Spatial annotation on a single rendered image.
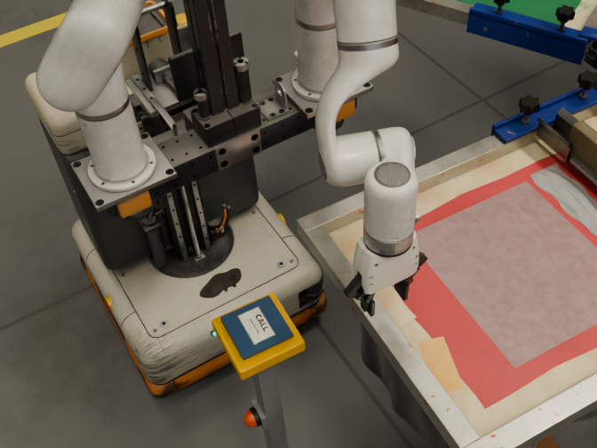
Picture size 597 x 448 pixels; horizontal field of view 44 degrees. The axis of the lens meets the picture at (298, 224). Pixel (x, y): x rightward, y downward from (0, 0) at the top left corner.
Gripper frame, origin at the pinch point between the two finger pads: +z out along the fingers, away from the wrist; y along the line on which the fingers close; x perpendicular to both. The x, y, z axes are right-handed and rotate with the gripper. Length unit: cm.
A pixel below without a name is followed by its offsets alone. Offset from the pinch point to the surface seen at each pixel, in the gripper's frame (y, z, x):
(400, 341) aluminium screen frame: -0.6, 8.3, 4.5
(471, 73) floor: -142, 107, -147
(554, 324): -27.6, 11.8, 13.3
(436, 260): -17.8, 11.7, -9.0
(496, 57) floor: -159, 107, -150
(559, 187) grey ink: -50, 11, -12
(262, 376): 20.2, 24.5, -10.2
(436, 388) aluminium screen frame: -0.8, 8.3, 15.0
